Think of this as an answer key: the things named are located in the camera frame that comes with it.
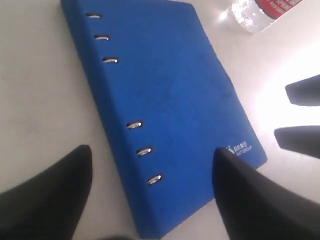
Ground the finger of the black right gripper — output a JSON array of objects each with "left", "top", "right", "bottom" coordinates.
[
  {"left": 285, "top": 75, "right": 320, "bottom": 106},
  {"left": 274, "top": 125, "right": 320, "bottom": 159}
]

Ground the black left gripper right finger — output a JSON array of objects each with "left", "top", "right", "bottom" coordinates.
[{"left": 212, "top": 147, "right": 320, "bottom": 240}]

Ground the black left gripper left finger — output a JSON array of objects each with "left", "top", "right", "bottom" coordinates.
[{"left": 0, "top": 144, "right": 93, "bottom": 240}]

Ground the clear plastic water bottle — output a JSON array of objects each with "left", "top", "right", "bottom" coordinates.
[{"left": 230, "top": 0, "right": 301, "bottom": 34}]

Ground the blue ring binder notebook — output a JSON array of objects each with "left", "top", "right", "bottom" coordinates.
[{"left": 61, "top": 0, "right": 267, "bottom": 240}]

